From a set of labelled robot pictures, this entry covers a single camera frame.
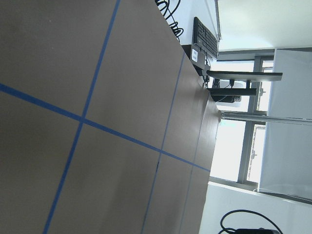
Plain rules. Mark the black monitor on stand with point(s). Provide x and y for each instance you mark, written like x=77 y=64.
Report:
x=248 y=77

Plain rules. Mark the aluminium frame post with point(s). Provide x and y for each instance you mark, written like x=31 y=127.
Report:
x=263 y=118

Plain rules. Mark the black keyboard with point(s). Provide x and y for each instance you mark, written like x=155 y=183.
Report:
x=204 y=39

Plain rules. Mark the black box with label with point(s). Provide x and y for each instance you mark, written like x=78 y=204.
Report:
x=196 y=56

